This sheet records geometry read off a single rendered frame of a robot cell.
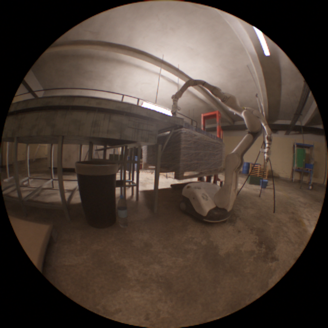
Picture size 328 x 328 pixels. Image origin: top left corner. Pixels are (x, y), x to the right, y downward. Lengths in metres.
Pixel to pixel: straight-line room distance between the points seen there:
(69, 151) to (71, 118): 2.83
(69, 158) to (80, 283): 3.46
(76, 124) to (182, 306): 1.38
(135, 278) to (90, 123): 1.14
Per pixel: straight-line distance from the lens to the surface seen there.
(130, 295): 0.70
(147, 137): 1.03
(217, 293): 0.77
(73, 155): 3.74
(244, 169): 8.75
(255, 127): 1.05
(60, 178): 1.03
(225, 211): 1.16
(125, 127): 0.97
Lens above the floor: 0.68
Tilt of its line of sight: 4 degrees down
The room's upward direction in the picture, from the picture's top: 5 degrees clockwise
